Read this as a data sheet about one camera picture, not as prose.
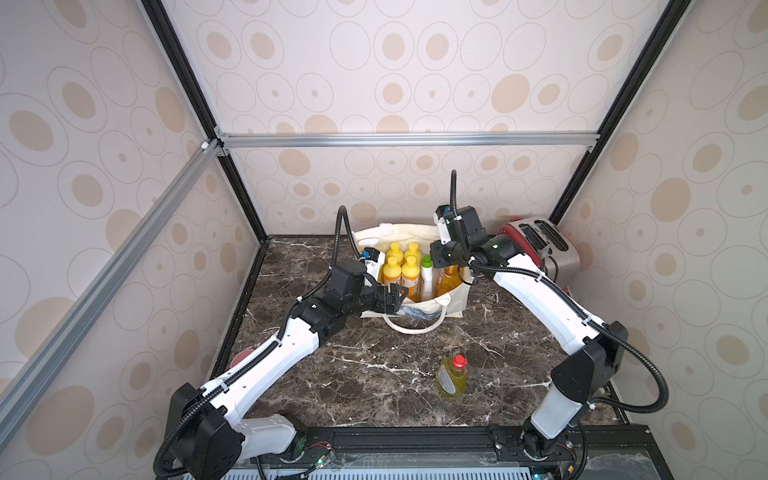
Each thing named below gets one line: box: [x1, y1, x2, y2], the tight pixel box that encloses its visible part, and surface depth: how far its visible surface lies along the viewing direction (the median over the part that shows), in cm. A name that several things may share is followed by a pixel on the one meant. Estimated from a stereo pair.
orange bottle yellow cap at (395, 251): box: [386, 242, 404, 264], surface depth 89 cm
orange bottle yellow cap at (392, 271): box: [383, 255, 402, 284], surface depth 87 cm
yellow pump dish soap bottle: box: [364, 253, 385, 287], surface depth 69 cm
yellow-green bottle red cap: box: [437, 354, 468, 399], surface depth 73 cm
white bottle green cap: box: [421, 255, 433, 301], surface depth 91 cm
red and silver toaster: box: [499, 216, 581, 286], surface depth 94 cm
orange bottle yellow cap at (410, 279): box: [401, 256, 421, 303], surface depth 87 cm
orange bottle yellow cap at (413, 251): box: [404, 242, 422, 265], surface depth 89 cm
